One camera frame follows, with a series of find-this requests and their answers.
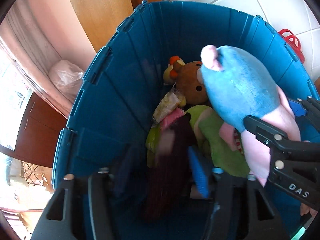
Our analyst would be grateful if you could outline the green plush cloth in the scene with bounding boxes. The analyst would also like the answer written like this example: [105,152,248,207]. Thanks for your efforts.
[145,105,249,177]

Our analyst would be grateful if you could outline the pig plush blue shirt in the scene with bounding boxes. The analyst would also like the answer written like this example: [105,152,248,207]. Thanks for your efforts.
[200,45,301,186]

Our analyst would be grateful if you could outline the dark maroon plush pouch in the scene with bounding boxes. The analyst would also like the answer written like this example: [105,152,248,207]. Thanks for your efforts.
[151,113,197,206]

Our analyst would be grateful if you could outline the yellow snack packet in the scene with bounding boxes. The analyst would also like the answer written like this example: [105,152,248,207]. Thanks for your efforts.
[152,89,187,123]

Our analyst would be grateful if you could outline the person right hand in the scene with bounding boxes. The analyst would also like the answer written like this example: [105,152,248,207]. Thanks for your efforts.
[300,203,318,217]

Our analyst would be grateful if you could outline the red plastic carry case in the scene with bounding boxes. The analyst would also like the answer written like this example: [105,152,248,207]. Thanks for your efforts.
[278,29,305,63]

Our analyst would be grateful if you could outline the brown bear plush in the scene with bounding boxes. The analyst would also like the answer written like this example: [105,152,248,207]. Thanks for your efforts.
[163,56,208,105]

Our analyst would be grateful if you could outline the blue plastic crate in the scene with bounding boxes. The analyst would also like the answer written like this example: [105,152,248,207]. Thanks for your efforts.
[53,1,319,239]

